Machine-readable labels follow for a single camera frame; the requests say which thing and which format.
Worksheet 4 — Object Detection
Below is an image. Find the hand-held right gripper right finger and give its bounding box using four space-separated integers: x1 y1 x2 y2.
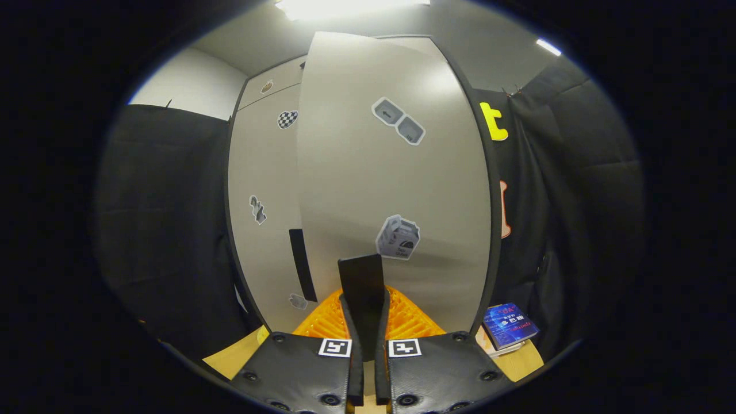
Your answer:
374 286 512 414

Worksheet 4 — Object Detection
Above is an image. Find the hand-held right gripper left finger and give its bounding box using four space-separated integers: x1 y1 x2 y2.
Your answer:
230 287 364 414

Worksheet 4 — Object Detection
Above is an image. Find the cabinet door with keys sticker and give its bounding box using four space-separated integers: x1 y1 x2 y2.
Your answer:
296 32 495 337

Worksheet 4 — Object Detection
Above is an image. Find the white double-door shoe cabinet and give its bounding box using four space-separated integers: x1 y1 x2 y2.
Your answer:
224 32 504 346

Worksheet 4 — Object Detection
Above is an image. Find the blue book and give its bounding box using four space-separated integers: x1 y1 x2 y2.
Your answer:
482 303 540 351

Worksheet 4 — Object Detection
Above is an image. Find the black backdrop cloth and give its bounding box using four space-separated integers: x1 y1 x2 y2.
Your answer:
95 55 645 363

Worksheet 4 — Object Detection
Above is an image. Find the large ceiling light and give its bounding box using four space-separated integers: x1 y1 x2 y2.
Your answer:
275 0 432 22

